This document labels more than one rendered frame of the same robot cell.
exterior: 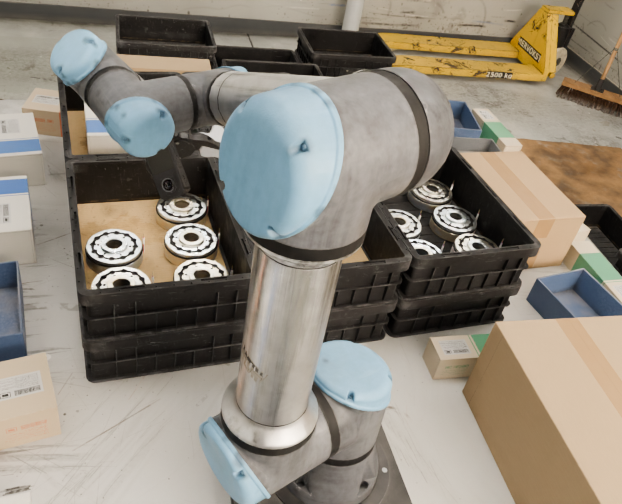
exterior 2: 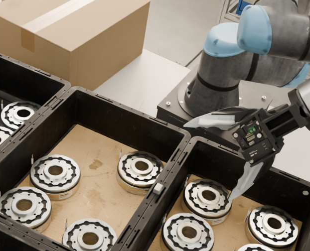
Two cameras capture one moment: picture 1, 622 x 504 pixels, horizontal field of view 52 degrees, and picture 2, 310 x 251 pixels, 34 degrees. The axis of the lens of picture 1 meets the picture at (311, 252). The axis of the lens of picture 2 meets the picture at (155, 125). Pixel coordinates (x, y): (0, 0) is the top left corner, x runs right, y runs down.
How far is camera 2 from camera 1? 1.60 m
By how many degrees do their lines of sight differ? 91
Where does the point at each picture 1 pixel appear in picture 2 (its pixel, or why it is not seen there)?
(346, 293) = (115, 131)
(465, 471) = (120, 92)
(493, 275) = not seen: outside the picture
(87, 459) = not seen: hidden behind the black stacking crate
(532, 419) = (109, 39)
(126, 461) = not seen: hidden behind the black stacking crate
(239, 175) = not seen: outside the picture
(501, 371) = (85, 58)
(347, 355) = (229, 36)
